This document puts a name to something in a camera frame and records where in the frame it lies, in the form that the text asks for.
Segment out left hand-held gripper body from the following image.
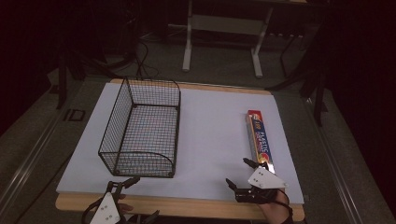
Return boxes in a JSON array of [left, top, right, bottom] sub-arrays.
[[89, 180, 126, 224]]

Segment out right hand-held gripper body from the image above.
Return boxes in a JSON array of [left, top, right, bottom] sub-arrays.
[[234, 165, 290, 205]]

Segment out long plastic wrap box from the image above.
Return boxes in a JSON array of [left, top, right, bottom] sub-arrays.
[[245, 109, 276, 175]]

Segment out black wire mesh basket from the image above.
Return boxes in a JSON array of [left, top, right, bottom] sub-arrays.
[[98, 76, 182, 179]]

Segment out person's left hand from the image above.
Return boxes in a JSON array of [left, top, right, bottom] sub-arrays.
[[116, 193, 134, 217]]

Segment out person's right hand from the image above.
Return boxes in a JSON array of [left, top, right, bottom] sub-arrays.
[[257, 189, 294, 224]]

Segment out black metal stand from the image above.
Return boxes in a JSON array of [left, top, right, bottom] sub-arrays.
[[54, 43, 120, 110], [266, 27, 330, 127]]

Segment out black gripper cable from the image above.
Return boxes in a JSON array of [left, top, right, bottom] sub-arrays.
[[274, 199, 295, 224], [80, 199, 101, 224]]

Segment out grey floor rail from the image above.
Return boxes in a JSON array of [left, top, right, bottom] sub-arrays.
[[0, 99, 75, 216], [304, 95, 366, 224]]

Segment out black floor cables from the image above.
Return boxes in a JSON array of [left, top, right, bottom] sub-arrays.
[[122, 36, 161, 79]]

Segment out white metal table frame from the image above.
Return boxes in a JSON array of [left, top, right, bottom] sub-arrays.
[[181, 0, 275, 79]]

